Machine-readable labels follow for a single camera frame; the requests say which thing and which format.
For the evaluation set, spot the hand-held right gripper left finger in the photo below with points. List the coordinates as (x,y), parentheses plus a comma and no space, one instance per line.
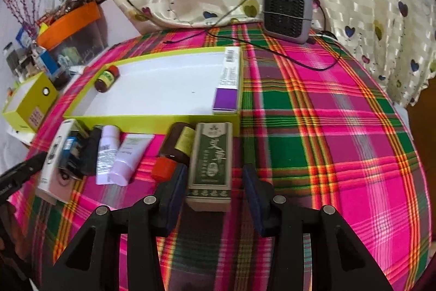
(177,188)

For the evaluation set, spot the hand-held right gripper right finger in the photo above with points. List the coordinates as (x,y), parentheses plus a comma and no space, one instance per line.
(251,190)

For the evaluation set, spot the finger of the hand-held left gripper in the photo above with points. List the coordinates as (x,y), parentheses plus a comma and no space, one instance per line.
(34,163)

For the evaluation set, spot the black box blue label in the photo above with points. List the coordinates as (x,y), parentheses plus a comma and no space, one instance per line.
(73,149)

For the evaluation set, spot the green printed box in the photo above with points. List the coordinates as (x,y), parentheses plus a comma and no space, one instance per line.
(211,161)

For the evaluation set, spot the brown bottle red cap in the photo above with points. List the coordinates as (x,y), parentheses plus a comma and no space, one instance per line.
(177,144)

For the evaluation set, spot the white tube lavender cap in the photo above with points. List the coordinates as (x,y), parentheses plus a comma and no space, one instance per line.
(131,154)

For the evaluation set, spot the white lotion tube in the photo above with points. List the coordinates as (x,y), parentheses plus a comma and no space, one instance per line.
(107,154)

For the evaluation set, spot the yellow-green cardboard tray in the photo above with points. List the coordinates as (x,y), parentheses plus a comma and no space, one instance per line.
(163,86)

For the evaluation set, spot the yellow-green box with hole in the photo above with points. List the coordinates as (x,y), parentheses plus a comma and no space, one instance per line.
(34,103)

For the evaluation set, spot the purple and white long box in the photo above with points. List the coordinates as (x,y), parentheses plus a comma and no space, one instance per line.
(226,96)

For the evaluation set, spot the dark glass jar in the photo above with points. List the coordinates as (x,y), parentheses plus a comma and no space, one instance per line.
(12,57)

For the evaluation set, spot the small brown bottle green label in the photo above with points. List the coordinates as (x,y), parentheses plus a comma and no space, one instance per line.
(106,79)

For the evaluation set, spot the blue and white carton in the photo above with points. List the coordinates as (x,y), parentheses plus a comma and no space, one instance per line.
(25,38)

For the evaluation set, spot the clear storage box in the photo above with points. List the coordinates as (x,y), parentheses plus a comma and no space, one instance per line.
(81,42)

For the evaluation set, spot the orange plastic basket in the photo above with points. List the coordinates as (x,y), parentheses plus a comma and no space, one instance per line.
(68,23)

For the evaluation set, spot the small grey heater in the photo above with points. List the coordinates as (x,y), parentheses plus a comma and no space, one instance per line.
(288,13)

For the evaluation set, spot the wooden cabinet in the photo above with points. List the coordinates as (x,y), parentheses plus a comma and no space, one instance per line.
(422,120)

